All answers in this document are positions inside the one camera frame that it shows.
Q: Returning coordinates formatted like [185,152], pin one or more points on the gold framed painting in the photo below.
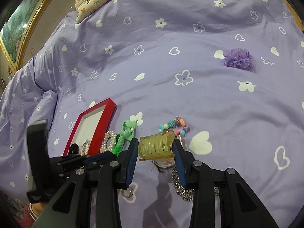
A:
[17,30]

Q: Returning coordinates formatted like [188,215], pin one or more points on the purple floral duvet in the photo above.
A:
[158,59]

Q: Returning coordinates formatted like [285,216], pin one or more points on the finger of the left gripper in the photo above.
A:
[101,158]

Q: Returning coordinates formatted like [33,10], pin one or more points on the purple mesh scrunchie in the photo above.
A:
[240,59]

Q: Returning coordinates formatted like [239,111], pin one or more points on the rose gold wristwatch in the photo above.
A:
[164,164]

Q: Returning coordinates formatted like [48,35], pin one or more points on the red shallow tray box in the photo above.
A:
[92,124]

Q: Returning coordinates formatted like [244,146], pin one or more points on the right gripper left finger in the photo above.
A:
[72,203]

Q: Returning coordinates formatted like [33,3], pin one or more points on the yellow translucent claw clip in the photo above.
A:
[157,146]

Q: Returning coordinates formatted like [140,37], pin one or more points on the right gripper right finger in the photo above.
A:
[239,205]

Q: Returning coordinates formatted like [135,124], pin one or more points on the left hand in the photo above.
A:
[36,209]

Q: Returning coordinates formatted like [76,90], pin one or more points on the black velvet scrunchie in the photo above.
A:
[73,149]

